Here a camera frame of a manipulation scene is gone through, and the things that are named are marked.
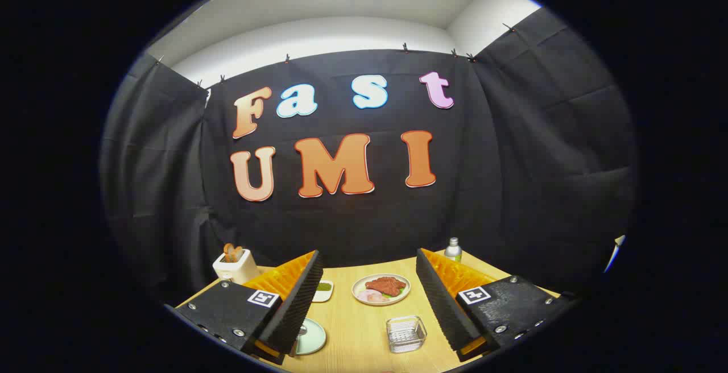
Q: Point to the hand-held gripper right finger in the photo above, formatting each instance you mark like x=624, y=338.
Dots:
x=441, y=299

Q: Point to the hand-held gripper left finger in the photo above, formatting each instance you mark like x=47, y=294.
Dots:
x=296, y=299

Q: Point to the white divided dish with beans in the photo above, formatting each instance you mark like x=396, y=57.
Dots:
x=324, y=292

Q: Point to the white plate with meat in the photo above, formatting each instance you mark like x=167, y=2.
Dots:
x=398, y=298

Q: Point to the light blue plate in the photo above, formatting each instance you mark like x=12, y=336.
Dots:
x=314, y=338

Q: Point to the silver bottle with green label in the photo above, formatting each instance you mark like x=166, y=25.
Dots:
x=453, y=251

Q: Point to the brown grilled steak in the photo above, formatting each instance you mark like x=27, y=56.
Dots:
x=387, y=285

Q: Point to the white toaster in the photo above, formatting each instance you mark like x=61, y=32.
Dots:
x=239, y=270

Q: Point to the pink ham slice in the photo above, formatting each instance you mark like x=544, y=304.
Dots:
x=368, y=296

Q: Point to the brown toast slices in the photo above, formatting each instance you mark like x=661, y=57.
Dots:
x=232, y=252

